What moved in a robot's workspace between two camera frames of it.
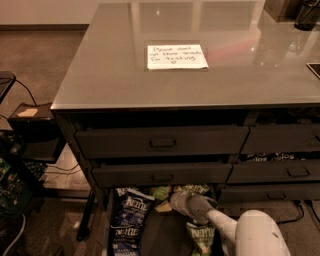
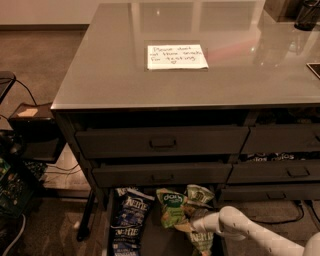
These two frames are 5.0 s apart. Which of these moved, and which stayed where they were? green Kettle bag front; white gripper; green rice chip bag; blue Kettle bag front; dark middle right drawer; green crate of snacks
Moved: green rice chip bag; white gripper
Stayed: dark middle right drawer; green crate of snacks; blue Kettle bag front; green Kettle bag front
